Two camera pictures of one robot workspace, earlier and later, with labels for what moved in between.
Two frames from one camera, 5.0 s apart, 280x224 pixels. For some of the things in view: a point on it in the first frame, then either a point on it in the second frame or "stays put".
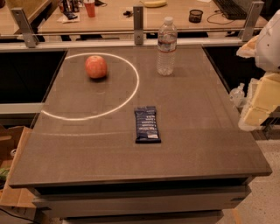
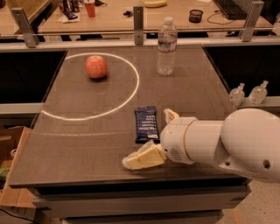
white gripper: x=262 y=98 to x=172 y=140
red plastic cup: x=90 y=6 stays put
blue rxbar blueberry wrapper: x=146 y=125 stays put
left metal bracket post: x=30 y=37 stays put
